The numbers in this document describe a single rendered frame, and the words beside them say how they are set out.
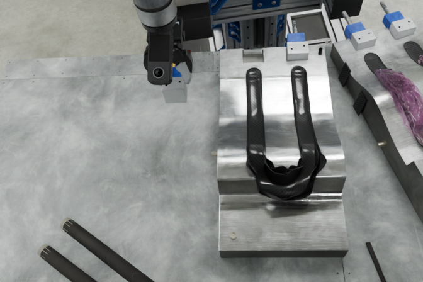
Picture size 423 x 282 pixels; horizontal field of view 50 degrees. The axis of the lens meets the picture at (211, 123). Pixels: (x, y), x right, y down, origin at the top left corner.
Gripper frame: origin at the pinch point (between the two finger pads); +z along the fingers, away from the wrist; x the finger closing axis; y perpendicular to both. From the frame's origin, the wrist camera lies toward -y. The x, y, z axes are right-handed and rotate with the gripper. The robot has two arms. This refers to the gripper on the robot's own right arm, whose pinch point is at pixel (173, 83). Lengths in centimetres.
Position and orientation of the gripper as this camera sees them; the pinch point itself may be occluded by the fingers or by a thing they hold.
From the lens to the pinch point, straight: 104.1
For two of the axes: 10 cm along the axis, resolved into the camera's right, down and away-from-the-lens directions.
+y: 0.2, -8.6, 5.0
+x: -10.0, 0.3, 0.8
